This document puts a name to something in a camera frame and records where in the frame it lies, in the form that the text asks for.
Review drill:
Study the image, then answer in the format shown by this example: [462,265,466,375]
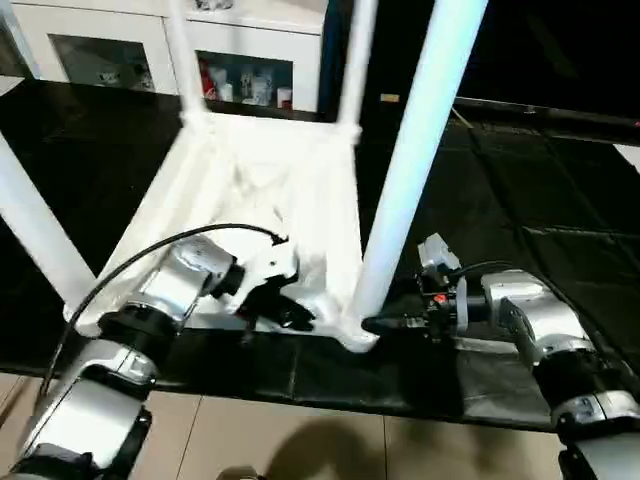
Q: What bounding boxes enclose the white plastic table top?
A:
[64,108,383,355]

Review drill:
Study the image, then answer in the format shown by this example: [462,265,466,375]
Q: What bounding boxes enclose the white plastic table leg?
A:
[344,0,490,329]
[0,130,101,307]
[334,0,380,139]
[164,0,213,129]

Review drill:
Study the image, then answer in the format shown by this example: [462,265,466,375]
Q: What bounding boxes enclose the black mat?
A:
[0,78,640,431]

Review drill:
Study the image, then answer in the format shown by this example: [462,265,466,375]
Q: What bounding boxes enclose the black flat monitor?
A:
[454,96,640,128]

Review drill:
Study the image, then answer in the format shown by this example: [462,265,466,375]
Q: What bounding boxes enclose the white flat strip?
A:
[614,143,640,177]

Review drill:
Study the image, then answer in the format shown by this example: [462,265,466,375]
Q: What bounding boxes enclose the black cabinet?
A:
[320,0,640,113]

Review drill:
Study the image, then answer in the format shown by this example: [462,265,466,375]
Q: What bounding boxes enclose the white glass-door cabinet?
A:
[18,0,329,114]

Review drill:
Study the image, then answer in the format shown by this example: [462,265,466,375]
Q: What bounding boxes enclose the light blue pole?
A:
[0,0,43,81]

